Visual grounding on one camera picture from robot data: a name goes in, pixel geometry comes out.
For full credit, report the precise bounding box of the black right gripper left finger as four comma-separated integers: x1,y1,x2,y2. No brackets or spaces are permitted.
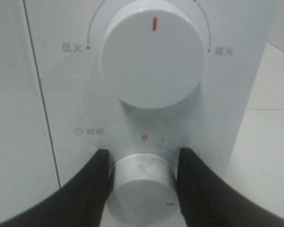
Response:
0,149,109,227

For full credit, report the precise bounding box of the upper white power knob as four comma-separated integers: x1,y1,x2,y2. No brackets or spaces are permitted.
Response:
99,0,205,109

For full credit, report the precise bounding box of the white microwave oven body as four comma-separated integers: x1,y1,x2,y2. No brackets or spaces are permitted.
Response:
21,0,278,227

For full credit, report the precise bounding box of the white microwave door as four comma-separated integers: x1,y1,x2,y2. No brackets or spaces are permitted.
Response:
0,0,59,223

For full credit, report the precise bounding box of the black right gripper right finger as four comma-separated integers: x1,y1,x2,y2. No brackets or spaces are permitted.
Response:
177,148,284,227

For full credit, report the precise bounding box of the white timer knob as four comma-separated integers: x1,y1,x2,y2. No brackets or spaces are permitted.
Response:
107,153,179,226

